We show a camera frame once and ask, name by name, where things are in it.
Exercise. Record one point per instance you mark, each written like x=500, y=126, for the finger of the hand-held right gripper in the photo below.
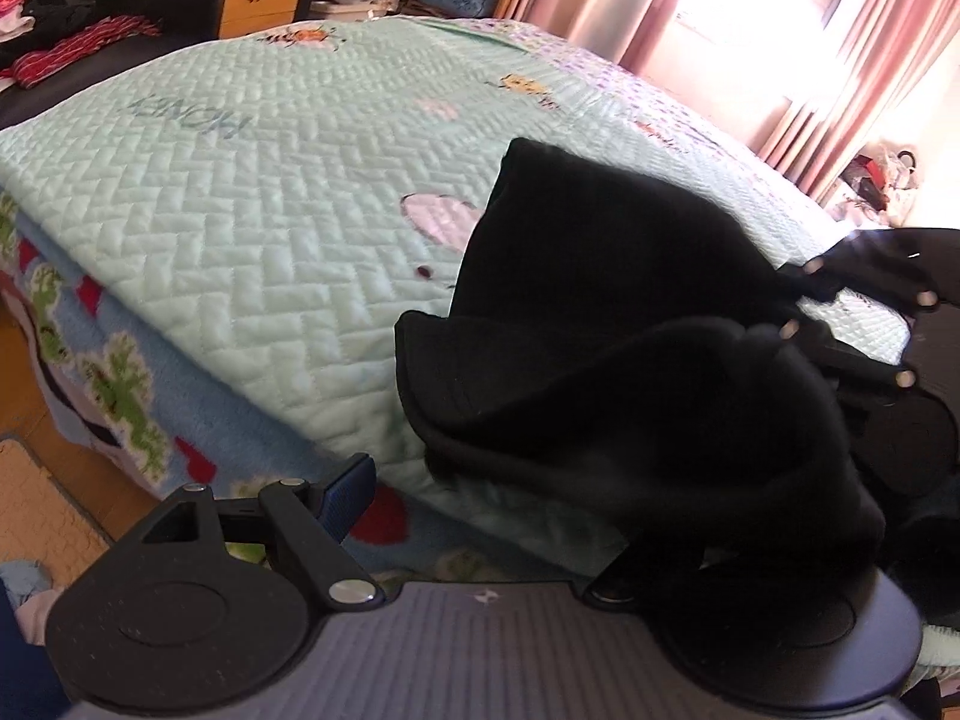
x=847, y=356
x=870, y=277

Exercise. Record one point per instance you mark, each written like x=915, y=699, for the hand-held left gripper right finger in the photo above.
x=611, y=586

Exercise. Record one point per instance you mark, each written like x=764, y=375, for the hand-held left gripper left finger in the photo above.
x=345, y=495

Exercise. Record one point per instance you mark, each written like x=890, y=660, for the black pants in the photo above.
x=637, y=360

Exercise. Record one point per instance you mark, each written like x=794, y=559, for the pile of bags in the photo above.
x=877, y=172

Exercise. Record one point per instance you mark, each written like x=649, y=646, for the pink curtain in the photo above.
x=600, y=0
x=862, y=112

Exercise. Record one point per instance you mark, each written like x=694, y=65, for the cartoon fleece blanket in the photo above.
x=112, y=390

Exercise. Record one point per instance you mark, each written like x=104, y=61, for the green bee-print quilt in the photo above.
x=262, y=240

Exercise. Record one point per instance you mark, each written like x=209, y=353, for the window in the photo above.
x=757, y=7

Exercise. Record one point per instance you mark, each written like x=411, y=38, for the beige floor mat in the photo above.
x=37, y=502

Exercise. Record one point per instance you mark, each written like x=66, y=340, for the pale blue pink cloth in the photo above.
x=30, y=600

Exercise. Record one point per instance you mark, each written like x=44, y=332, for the person's navy clothing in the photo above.
x=26, y=675

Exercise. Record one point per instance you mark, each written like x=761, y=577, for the black sofa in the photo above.
x=172, y=7

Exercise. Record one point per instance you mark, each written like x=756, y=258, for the red striped cloth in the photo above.
x=75, y=49

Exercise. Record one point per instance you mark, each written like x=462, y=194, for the black cloth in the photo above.
x=52, y=22

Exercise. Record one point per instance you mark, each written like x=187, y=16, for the pink white cloth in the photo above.
x=15, y=11

